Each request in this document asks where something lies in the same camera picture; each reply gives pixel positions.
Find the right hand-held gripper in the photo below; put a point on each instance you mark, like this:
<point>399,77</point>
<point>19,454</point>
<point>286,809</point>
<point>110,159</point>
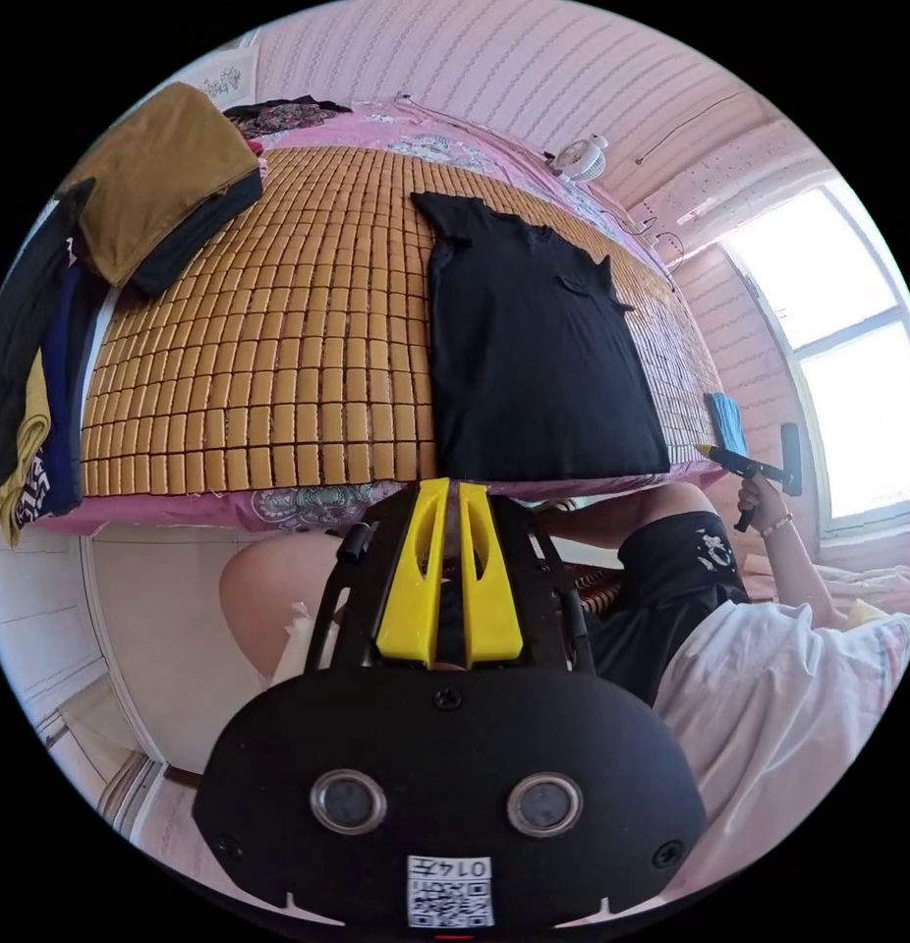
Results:
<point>753,470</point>

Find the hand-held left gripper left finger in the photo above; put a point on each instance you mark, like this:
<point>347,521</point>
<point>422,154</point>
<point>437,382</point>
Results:
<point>405,604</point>

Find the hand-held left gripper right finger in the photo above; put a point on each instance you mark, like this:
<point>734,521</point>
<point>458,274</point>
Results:
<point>492,604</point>

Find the black short sleeve shirt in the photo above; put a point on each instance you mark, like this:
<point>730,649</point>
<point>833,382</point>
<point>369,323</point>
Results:
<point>536,368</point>

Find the person's right forearm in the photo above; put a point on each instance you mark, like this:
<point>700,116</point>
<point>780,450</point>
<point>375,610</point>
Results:
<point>798,567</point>

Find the person's right hand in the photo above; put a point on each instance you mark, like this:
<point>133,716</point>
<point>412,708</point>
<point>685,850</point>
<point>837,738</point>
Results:
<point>769,508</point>

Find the blue cloth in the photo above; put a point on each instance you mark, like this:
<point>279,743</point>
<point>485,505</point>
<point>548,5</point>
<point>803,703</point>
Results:
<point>729,423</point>

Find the window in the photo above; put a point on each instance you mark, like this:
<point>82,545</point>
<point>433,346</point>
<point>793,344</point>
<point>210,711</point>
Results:
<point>838,331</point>

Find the person's body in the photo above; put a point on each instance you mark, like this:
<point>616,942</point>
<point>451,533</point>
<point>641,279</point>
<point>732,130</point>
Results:
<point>757,700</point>

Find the bed with woven mat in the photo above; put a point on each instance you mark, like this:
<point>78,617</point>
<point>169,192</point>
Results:
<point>278,331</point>

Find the small white fan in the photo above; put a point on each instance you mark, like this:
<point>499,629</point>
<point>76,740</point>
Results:
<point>582,158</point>

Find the pile of clothes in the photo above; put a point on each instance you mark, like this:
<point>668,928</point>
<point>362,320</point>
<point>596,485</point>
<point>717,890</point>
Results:
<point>160,184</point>

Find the dark floral cloth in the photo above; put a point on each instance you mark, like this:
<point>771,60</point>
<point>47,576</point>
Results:
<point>285,118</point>

